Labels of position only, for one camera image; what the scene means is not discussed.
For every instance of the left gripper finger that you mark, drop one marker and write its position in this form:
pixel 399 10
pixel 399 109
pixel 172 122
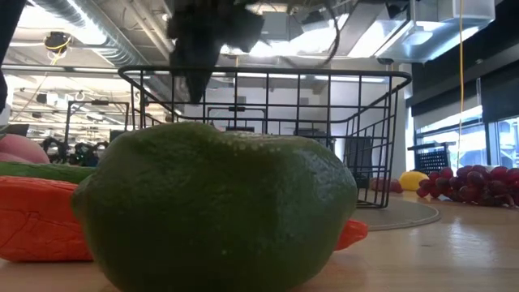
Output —
pixel 197 83

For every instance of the dark green avocado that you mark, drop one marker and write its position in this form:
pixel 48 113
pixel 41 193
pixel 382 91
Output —
pixel 215 211

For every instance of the smooth green cucumber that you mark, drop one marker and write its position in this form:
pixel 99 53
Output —
pixel 44 172

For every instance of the pink peach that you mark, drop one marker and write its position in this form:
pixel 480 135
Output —
pixel 20 148

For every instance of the orange carrot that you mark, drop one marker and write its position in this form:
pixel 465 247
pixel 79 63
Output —
pixel 36 219

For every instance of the red mango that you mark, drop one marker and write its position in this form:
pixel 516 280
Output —
pixel 385 185

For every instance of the red grape bunch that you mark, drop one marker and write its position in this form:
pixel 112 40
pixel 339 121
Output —
pixel 474 184

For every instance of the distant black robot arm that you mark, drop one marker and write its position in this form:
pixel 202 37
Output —
pixel 54 150
pixel 89 153

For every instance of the black metal rack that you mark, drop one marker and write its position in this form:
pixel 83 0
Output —
pixel 97 103

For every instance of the dark monitor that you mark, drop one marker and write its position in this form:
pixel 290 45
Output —
pixel 14 130

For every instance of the yellow lemon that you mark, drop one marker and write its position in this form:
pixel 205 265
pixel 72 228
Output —
pixel 411 180

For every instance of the round grey mat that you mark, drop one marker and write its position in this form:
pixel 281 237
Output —
pixel 401 215

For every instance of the black perforated crate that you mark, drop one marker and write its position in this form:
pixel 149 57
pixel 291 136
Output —
pixel 431 160

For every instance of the silver spiral air duct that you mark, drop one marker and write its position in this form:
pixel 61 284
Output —
pixel 117 44

